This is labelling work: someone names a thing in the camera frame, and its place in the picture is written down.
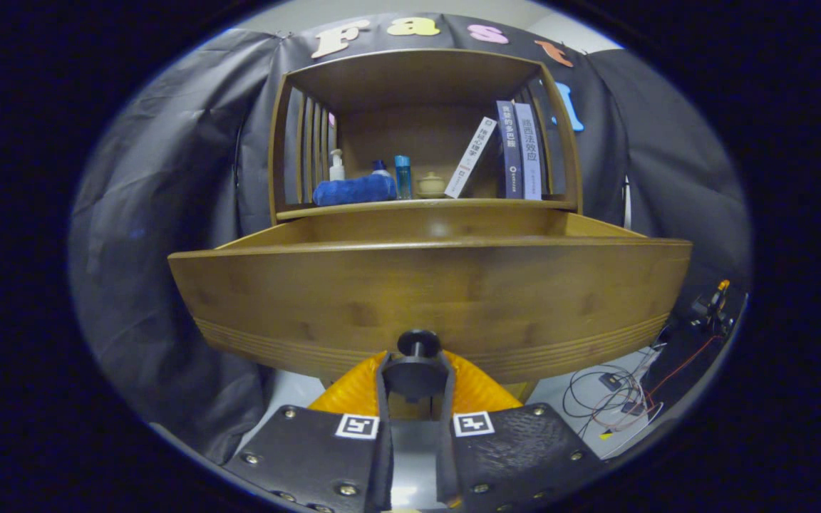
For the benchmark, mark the white book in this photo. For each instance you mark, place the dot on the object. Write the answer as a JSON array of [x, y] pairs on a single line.
[[471, 157]]

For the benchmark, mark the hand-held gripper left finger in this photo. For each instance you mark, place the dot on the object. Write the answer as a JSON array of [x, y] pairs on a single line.
[[384, 456]]

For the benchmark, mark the white pump bottle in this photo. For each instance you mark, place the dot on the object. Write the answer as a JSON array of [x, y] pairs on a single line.
[[337, 169]]

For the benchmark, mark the white bottle blue cap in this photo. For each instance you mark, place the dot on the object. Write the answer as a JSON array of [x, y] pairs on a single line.
[[380, 169]]

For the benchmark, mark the lavender book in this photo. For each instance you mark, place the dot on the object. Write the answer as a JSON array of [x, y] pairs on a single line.
[[529, 153]]

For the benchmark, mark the wooden countertop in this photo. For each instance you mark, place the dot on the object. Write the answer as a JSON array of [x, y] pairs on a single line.
[[417, 205]]

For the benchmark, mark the wooden drawer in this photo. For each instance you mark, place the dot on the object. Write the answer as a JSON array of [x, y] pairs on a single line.
[[417, 292]]

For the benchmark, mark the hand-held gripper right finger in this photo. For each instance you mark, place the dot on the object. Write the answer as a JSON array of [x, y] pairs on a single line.
[[446, 456]]

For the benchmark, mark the dark blue book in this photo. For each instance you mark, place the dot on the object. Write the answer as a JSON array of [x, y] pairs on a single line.
[[510, 149]]

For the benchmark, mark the beige lidded teacup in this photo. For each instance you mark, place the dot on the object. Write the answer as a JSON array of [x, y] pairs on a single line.
[[430, 187]]

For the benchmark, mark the black backdrop cloth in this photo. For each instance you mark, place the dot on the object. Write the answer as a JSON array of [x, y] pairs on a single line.
[[154, 214]]

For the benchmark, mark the wooden cabinet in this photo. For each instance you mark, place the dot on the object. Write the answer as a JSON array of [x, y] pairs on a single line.
[[410, 78]]

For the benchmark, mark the black and orange gripper device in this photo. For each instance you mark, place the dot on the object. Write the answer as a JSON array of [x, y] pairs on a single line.
[[713, 306]]

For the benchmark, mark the clear blue bottle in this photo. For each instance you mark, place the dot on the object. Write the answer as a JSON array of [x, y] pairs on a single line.
[[402, 178]]

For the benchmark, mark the blue folded towel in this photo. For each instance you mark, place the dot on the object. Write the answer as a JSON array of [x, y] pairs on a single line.
[[353, 191]]

